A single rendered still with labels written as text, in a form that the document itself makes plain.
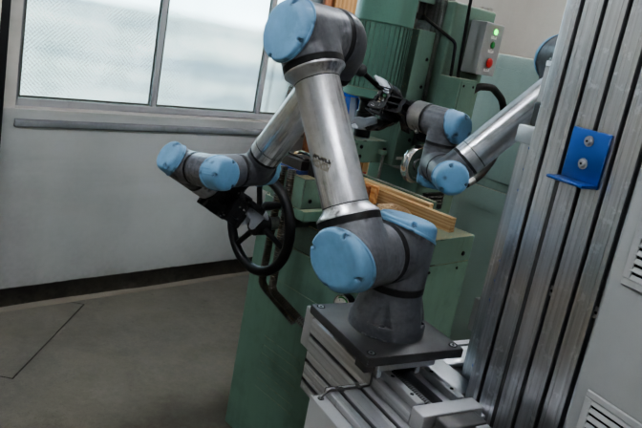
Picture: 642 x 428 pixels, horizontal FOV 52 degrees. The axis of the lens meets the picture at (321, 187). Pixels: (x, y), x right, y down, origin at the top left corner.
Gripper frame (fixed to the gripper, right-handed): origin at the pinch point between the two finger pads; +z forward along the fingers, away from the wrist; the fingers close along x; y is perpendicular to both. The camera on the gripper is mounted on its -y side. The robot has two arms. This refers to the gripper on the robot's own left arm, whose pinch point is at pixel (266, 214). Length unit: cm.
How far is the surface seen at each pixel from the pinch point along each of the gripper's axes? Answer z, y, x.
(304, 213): 12.7, -6.7, -0.8
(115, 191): 43, 17, -140
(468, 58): 33, -76, 4
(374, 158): 31.2, -34.8, -5.8
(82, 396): 33, 82, -65
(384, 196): 31.1, -24.6, 5.5
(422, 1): 12, -80, -5
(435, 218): 31.3, -24.2, 24.6
